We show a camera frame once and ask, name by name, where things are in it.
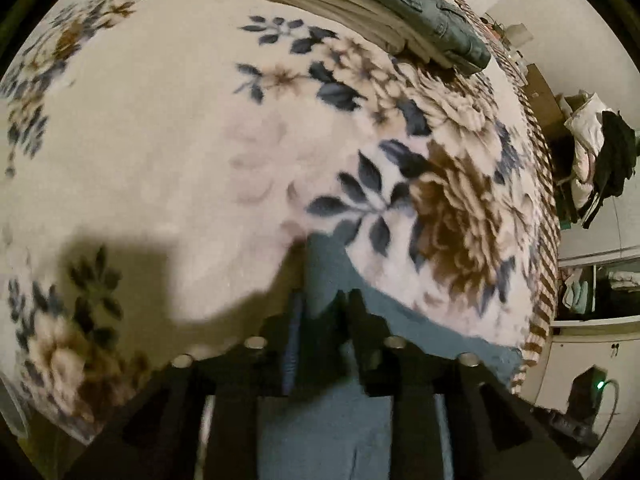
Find folded cream pants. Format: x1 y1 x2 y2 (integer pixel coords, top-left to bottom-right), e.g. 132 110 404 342
227 0 481 68

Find teal folded cloth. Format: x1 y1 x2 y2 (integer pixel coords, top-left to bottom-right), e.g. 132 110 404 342
562 270 596 312

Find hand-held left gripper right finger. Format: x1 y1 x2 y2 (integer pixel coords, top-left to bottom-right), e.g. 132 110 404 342
340 287 586 480

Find white wardrobe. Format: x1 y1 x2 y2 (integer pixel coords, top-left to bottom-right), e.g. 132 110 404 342
555 175 640 341

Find floral fleece blanket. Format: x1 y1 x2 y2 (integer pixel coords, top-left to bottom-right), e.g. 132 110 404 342
0 0 556 441

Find white clothing pile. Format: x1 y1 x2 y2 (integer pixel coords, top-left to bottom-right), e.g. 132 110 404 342
562 92 609 211

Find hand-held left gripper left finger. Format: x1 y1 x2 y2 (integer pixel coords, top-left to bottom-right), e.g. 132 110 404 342
65 290 322 480

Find large cardboard box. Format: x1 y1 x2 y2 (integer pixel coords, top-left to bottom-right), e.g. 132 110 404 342
522 62 571 131

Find black device with green light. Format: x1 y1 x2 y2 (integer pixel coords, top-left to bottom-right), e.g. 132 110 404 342
570 367 609 422

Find blue denim pants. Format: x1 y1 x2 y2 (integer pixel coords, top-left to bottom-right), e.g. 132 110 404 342
257 235 523 480

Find white nightstand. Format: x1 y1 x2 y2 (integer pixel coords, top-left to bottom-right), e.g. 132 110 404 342
500 22 533 72

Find black clothing pile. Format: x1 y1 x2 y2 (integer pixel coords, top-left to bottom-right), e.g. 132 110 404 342
580 110 639 229

